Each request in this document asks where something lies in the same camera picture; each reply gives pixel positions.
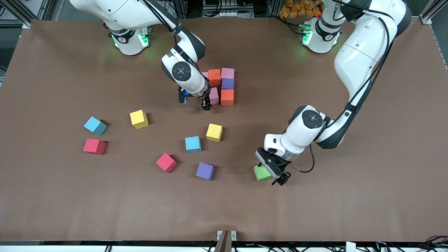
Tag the yellow foam cube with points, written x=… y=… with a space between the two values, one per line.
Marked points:
x=139 y=119
x=214 y=132

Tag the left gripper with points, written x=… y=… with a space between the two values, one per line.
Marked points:
x=284 y=176

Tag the white power strip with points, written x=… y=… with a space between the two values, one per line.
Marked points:
x=166 y=12

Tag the small metal bracket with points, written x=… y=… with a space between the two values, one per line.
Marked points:
x=219 y=235

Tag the orange foam cube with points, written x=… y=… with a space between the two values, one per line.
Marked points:
x=227 y=97
x=215 y=77

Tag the purple foam cube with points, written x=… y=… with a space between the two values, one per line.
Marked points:
x=228 y=84
x=204 y=170

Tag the red foam cube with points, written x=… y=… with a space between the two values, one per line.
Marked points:
x=93 y=146
x=166 y=162

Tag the brown table cover sheet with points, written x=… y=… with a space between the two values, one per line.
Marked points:
x=315 y=210

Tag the brown camera post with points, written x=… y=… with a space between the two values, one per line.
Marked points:
x=224 y=243

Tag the orange snack bag pile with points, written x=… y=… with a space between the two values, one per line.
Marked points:
x=297 y=8

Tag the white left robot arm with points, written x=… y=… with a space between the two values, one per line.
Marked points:
x=364 y=49

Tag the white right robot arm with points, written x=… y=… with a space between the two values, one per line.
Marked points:
x=194 y=83

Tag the aluminium frame profile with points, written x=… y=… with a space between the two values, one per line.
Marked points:
x=432 y=10
x=44 y=9

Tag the green foam cube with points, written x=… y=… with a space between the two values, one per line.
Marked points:
x=260 y=174

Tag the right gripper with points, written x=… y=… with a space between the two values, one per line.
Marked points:
x=205 y=101

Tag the blue foam cube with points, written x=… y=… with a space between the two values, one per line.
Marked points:
x=93 y=124
x=193 y=144

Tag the grey equipment rack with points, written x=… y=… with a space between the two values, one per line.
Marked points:
x=224 y=5

